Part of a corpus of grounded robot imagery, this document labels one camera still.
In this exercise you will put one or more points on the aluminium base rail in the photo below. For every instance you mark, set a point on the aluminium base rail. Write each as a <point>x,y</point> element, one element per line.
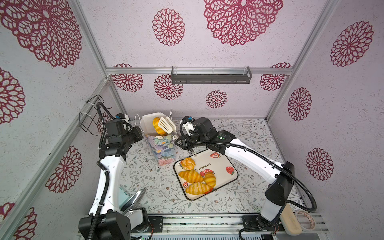
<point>222,227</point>

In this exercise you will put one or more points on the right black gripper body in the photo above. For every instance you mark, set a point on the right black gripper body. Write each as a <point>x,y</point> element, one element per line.
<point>189,145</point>

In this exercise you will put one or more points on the striped oval bread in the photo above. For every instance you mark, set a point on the striped oval bread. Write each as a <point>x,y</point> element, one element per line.
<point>210,179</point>

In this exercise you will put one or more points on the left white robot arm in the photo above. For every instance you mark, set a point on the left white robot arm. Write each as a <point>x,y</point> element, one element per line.
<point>106,220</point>

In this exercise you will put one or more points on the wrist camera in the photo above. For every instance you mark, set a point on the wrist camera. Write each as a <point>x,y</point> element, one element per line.
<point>122,116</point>
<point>200,129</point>

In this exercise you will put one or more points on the strawberry pattern tray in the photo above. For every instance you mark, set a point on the strawberry pattern tray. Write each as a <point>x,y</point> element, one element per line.
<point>209,161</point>

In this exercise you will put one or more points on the small oval bread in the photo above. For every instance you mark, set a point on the small oval bread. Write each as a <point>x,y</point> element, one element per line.
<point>157,128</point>

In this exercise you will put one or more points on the round bun bread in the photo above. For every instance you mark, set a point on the round bun bread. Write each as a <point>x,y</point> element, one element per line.
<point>188,164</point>

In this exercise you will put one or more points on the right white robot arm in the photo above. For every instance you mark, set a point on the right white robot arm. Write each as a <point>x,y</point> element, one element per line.
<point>277,175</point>

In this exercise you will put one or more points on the teal sponge block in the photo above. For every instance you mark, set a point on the teal sponge block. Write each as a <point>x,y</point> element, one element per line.
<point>124,197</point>

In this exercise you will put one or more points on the floral paper bag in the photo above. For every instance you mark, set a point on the floral paper bag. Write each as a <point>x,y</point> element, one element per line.
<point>162,146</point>

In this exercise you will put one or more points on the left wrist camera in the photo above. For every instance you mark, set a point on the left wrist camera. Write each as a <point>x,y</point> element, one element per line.
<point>122,116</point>

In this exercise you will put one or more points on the tape roll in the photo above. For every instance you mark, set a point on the tape roll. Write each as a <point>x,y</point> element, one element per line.
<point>306,220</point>

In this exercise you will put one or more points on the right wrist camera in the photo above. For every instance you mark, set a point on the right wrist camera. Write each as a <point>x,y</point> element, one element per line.
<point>200,129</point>

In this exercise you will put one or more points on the black wire rack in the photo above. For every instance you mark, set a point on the black wire rack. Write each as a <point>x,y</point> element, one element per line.
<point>88,120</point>

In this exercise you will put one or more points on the croissant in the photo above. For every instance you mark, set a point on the croissant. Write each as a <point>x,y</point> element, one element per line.
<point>191,176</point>
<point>198,188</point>

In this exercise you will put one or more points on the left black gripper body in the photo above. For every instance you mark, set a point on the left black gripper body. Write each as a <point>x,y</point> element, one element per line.
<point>133,136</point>

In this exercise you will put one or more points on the steel tongs with cream tips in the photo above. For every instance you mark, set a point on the steel tongs with cream tips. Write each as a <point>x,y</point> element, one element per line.
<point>168,126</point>

